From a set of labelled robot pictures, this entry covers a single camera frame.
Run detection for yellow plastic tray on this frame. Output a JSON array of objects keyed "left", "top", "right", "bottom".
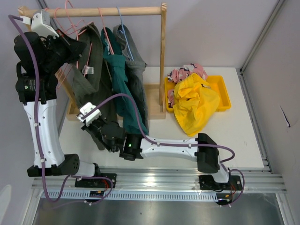
[{"left": 164, "top": 75, "right": 231, "bottom": 113}]

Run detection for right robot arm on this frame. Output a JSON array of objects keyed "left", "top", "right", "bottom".
[{"left": 77, "top": 115, "right": 231, "bottom": 189}]

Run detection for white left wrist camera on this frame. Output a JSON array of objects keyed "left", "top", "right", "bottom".
[{"left": 20, "top": 10, "right": 59, "bottom": 38}]

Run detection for aluminium mounting rail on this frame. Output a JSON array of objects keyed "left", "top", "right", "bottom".
[{"left": 31, "top": 165, "right": 287, "bottom": 194}]

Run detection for grey shorts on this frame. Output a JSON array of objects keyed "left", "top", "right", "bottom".
[{"left": 113, "top": 25, "right": 149, "bottom": 130}]

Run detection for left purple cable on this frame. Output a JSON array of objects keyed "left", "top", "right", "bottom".
[{"left": 8, "top": 15, "right": 114, "bottom": 207}]

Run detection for white cable duct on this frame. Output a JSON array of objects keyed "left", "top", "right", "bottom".
[{"left": 41, "top": 191, "right": 218, "bottom": 201}]

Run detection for yellow shorts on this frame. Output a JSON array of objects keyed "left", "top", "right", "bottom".
[{"left": 173, "top": 73, "right": 220, "bottom": 136}]

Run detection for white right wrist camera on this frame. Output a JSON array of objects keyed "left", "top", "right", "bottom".
[{"left": 76, "top": 102, "right": 102, "bottom": 127}]

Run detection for wooden clothes rack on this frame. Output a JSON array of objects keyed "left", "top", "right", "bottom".
[{"left": 17, "top": 2, "right": 167, "bottom": 121}]

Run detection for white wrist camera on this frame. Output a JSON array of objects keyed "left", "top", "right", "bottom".
[
  {"left": 76, "top": 102, "right": 102, "bottom": 127},
  {"left": 20, "top": 10, "right": 59, "bottom": 38}
]

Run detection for pink floral shorts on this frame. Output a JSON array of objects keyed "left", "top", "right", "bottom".
[{"left": 167, "top": 62, "right": 208, "bottom": 106}]

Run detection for olive green shorts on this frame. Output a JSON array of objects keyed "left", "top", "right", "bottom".
[{"left": 71, "top": 23, "right": 118, "bottom": 150}]

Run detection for purple cable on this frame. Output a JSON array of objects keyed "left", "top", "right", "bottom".
[
  {"left": 8, "top": 15, "right": 114, "bottom": 207},
  {"left": 82, "top": 93, "right": 246, "bottom": 208}
]

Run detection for blue wire hanger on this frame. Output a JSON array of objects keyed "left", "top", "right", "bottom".
[{"left": 116, "top": 7, "right": 134, "bottom": 61}]

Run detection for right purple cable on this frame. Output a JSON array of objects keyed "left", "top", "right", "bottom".
[{"left": 82, "top": 93, "right": 246, "bottom": 208}]

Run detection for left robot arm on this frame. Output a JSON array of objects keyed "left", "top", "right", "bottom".
[{"left": 14, "top": 30, "right": 102, "bottom": 188}]

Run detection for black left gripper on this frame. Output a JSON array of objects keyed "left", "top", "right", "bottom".
[{"left": 42, "top": 28, "right": 87, "bottom": 73}]

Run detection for teal green shorts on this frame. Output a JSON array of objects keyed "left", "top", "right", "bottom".
[{"left": 101, "top": 28, "right": 149, "bottom": 135}]

